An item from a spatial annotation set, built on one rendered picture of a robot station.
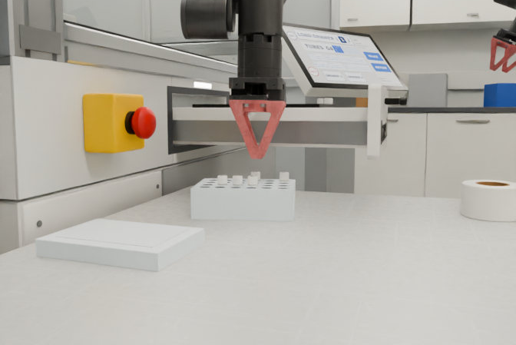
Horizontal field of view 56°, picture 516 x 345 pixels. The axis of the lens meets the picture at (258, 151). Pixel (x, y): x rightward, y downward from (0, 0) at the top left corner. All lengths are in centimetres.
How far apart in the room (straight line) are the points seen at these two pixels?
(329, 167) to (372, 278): 142
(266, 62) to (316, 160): 125
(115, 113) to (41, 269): 22
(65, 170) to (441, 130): 333
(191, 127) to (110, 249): 41
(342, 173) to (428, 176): 195
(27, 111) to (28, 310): 25
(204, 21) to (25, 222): 31
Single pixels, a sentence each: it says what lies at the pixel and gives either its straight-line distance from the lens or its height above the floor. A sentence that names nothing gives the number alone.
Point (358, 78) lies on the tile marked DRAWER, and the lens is 180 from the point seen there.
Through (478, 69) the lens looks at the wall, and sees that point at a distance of 452.
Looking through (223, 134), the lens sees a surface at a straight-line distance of 79.
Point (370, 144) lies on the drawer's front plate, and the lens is 72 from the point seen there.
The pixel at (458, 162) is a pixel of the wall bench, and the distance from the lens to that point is 378.
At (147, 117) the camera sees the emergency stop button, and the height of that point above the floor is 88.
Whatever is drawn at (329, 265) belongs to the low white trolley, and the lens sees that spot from 43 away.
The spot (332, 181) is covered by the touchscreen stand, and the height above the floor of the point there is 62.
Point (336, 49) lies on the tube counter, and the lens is 186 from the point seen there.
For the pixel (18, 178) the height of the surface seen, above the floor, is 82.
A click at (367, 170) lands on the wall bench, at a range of 375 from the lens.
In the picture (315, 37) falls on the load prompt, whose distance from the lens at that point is 184.
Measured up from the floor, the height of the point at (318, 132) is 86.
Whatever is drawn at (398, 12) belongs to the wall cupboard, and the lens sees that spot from 414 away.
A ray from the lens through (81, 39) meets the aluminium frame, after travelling 63.
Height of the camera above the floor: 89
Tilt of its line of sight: 5 degrees down
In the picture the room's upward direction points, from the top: straight up
